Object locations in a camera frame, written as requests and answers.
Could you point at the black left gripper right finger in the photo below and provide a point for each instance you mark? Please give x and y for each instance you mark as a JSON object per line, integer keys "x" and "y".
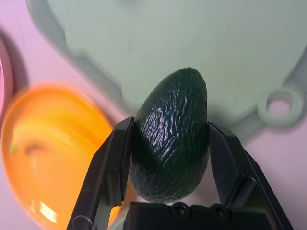
{"x": 235, "y": 172}

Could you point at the yellow round plate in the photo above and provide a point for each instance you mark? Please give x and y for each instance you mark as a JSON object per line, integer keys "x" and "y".
{"x": 60, "y": 172}

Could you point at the dark green toy avocado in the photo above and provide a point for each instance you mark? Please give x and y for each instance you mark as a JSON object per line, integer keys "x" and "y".
{"x": 172, "y": 134}

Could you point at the green silicone cutting board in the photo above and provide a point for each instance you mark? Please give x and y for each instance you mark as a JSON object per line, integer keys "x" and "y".
{"x": 168, "y": 36}

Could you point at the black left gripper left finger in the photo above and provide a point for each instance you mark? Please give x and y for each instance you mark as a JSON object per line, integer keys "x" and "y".
{"x": 105, "y": 167}

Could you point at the yellow toy banana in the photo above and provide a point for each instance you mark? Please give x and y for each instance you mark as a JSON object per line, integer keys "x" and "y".
{"x": 31, "y": 136}

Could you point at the pink round plate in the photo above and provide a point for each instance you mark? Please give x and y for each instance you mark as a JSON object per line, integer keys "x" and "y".
{"x": 3, "y": 72}

